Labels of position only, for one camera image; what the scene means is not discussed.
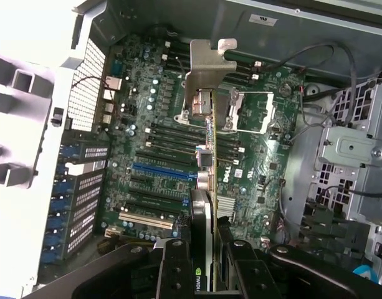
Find CPU socket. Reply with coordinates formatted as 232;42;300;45
174;88;231;129

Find silver chipset heat sink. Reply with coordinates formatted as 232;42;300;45
217;196;237;219

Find blue disk wire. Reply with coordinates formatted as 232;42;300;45
352;263;376;282

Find black looped cable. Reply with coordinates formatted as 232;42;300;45
267;42;358;128

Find open black PC case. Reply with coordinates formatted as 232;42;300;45
0;0;382;299

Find metal socket cover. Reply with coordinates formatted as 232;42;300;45
227;88;276;135

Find red black twisted wire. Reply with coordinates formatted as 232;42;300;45
72;74;123;92

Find green motherboard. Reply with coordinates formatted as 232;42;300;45
97;34;307;250

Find blue slot retention clip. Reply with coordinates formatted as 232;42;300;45
45;229;69;247
49;210;72;225
52;190;75;206
53;166;70;185
41;248;65;264
58;146;81;164

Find silver disk bay cage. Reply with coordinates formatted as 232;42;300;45
284;77;382;250

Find white expansion slot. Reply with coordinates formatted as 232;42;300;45
118;211;175;230

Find blue expansion slot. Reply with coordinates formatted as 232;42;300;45
133;161;194;182

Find black yellow power cable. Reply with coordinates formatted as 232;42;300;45
96;235;126;259

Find long black expansion slot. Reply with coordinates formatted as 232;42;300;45
127;186;189;204
135;151;192;166
124;201;186;214

